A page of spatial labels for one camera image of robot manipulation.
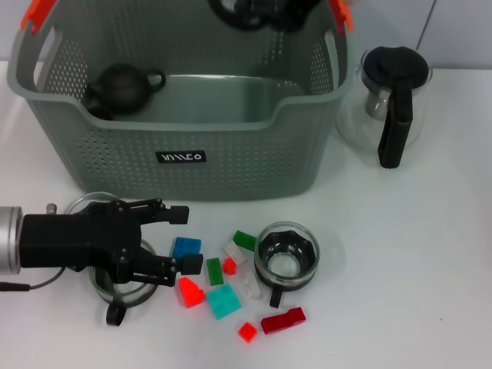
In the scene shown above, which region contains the dark red long brick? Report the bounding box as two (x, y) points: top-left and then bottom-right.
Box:
(260, 306), (308, 335)

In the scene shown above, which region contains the orange bin carry handle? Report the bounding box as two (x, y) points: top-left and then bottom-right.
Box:
(21, 0), (354, 38)

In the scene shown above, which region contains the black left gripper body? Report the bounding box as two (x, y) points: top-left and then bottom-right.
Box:
(19, 198), (143, 285)

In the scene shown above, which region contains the narrow green toy brick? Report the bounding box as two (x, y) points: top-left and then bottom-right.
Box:
(206, 258), (225, 286)

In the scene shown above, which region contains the translucent white toy brick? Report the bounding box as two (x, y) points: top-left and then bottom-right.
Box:
(238, 271), (263, 301)

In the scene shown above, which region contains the glass pitcher black handle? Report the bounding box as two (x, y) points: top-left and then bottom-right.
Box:
(337, 45), (434, 170)

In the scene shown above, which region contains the wide green toy brick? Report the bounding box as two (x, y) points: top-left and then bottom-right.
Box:
(232, 229), (258, 253)

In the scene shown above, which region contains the orange-red sloped toy brick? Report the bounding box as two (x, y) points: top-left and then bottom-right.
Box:
(175, 276), (205, 310)

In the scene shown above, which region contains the teal toy brick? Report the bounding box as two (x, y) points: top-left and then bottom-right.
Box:
(205, 282), (243, 321)

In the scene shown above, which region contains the grey perforated storage bin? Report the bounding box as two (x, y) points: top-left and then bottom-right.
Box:
(6, 0), (357, 203)

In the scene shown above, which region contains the glass jar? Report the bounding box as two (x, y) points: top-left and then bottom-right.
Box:
(88, 238), (159, 327)

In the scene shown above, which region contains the small orange-red square brick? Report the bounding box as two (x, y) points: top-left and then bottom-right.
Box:
(237, 321), (258, 342)

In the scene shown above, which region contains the blue toy brick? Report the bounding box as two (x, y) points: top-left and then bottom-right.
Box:
(171, 236), (203, 266)

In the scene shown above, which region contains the black clay teapot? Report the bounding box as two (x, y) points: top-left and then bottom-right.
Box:
(85, 63), (168, 115)

